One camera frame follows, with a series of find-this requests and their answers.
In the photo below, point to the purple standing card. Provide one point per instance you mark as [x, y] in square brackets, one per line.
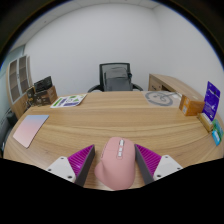
[212, 101]

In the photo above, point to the orange cardboard box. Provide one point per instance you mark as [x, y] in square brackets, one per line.
[190, 106]

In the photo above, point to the pink computer mouse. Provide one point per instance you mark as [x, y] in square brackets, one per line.
[115, 166]

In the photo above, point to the black mesh office chair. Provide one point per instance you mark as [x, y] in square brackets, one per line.
[101, 71]

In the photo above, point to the wooden side desk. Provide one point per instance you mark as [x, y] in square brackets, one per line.
[170, 82]

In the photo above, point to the black cardboard box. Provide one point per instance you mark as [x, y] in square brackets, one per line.
[43, 83]

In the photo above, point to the large dark brown box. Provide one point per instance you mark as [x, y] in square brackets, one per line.
[46, 96]

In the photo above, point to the small dark brown box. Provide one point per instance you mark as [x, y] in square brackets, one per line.
[30, 96]

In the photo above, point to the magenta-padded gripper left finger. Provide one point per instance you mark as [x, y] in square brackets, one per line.
[61, 166]

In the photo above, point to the grey backpack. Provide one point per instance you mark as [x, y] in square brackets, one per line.
[117, 79]

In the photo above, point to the pink blue gradient mouse pad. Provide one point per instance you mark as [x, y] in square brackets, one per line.
[30, 129]

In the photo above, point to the wooden shelf cabinet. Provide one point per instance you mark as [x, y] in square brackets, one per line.
[18, 90]

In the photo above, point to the teal small box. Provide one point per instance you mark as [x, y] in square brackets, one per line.
[217, 133]

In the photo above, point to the white sticker sheet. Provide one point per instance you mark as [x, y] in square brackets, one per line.
[68, 100]

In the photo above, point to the yellow small box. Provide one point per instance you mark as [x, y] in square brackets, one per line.
[205, 122]

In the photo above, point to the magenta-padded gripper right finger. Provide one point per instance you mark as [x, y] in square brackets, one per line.
[166, 165]

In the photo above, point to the black leather armchair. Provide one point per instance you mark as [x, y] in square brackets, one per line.
[9, 125]

